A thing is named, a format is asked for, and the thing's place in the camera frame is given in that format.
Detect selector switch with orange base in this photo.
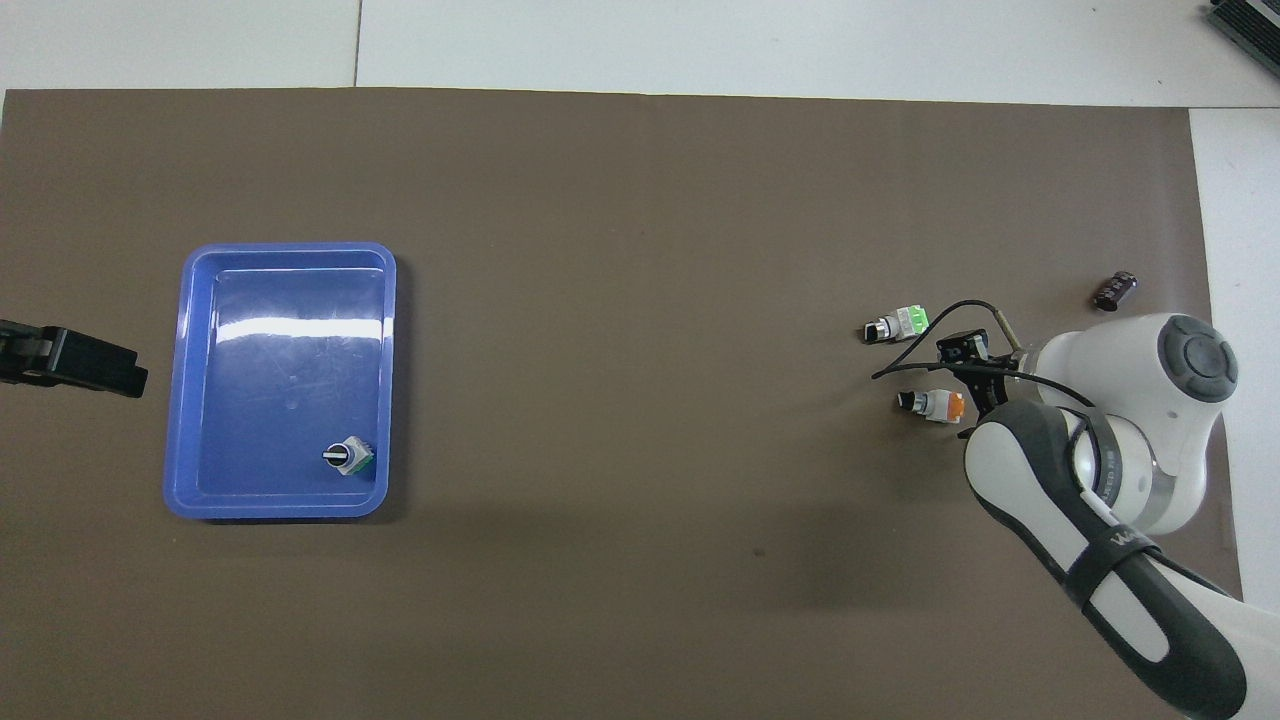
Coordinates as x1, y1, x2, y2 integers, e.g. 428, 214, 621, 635
895, 388, 967, 426

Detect selector switch with light-green base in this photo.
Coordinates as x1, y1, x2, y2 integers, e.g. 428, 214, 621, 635
862, 305, 933, 346

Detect blue plastic tray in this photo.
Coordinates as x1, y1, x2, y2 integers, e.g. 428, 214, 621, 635
163, 242, 398, 521

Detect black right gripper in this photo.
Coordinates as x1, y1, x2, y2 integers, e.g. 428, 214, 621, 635
937, 330, 1026, 421

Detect grey finned device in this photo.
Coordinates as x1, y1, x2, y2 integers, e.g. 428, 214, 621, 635
1205, 0, 1280, 66

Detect selector switch with green base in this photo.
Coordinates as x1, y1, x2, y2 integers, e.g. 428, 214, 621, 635
322, 437, 376, 477

